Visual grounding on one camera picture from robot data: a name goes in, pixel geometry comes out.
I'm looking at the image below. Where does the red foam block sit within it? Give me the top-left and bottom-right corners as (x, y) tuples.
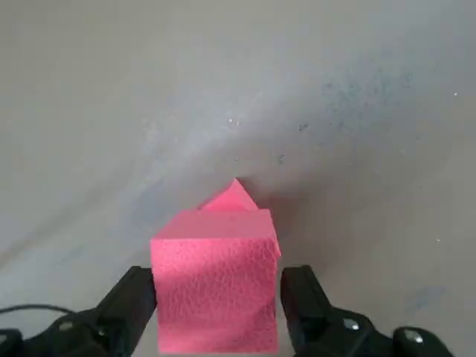
(149, 177), (283, 353)

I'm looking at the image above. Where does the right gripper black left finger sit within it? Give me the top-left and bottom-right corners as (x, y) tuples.
(0, 265), (158, 357)

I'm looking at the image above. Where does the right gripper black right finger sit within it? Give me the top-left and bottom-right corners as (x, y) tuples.
(280, 264), (447, 357)

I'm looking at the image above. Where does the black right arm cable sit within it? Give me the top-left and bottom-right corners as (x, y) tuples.
(0, 303), (77, 318)

